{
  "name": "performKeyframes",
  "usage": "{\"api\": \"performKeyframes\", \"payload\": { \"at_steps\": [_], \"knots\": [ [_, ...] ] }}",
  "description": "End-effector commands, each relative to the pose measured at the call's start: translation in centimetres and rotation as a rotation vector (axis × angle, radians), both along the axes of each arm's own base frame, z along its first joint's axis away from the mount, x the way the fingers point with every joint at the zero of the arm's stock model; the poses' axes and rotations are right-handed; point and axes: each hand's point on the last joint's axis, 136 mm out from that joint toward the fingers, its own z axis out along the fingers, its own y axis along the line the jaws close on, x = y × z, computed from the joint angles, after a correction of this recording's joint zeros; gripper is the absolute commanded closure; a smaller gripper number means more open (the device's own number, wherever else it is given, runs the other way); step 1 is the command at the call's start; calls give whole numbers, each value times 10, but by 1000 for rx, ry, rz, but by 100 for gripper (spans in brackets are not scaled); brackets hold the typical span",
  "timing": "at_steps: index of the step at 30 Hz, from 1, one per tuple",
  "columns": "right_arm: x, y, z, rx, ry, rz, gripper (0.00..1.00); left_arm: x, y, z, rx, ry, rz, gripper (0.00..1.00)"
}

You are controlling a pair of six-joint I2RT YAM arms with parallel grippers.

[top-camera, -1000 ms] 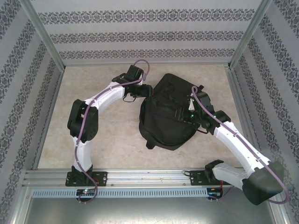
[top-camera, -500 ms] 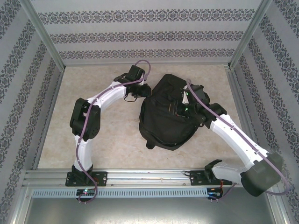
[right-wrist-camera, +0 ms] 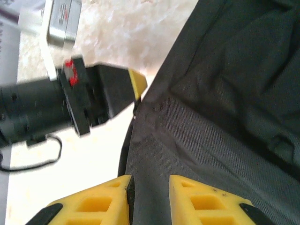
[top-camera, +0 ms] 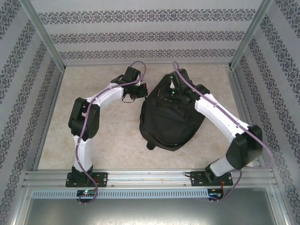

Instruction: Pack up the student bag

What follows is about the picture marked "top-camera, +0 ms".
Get black backpack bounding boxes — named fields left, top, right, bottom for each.
left=139, top=67, right=206, bottom=152

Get right controller board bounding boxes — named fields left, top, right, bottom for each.
left=208, top=188, right=225, bottom=200

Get controller board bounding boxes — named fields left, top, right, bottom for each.
left=76, top=189, right=98, bottom=197
left=208, top=188, right=225, bottom=200

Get left controller board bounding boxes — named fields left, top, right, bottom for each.
left=76, top=189, right=98, bottom=197

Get grey sheet metal panel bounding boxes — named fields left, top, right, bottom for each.
left=14, top=185, right=290, bottom=225

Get left gripper thin black cable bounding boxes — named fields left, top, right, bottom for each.
left=121, top=93, right=136, bottom=104

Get right aluminium side rail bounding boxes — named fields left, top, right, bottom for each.
left=225, top=65, right=274, bottom=171

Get aluminium side rail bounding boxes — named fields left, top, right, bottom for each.
left=225, top=65, right=274, bottom=171
left=31, top=67, right=68, bottom=172

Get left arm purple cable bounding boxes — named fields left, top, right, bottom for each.
left=76, top=60, right=149, bottom=206

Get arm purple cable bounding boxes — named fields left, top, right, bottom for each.
left=172, top=60, right=274, bottom=202
left=76, top=60, right=149, bottom=206

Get left aluminium side rail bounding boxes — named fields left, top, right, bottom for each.
left=31, top=67, right=68, bottom=172

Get right aluminium frame post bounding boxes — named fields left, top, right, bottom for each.
left=229, top=0, right=275, bottom=70

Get aluminium frame post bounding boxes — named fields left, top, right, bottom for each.
left=229, top=0, right=275, bottom=70
left=20, top=0, right=66, bottom=72

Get aluminium mounting rail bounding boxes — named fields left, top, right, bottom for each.
left=23, top=170, right=275, bottom=188

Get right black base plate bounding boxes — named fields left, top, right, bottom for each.
left=191, top=171, right=234, bottom=188

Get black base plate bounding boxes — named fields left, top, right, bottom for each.
left=191, top=171, right=234, bottom=188
left=65, top=172, right=108, bottom=188

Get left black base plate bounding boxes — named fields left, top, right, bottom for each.
left=65, top=172, right=108, bottom=188

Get left aluminium frame post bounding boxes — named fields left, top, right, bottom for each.
left=20, top=0, right=66, bottom=72

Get grey slotted cable duct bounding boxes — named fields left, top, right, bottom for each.
left=31, top=189, right=209, bottom=199

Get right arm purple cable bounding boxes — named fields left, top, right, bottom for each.
left=172, top=60, right=274, bottom=202

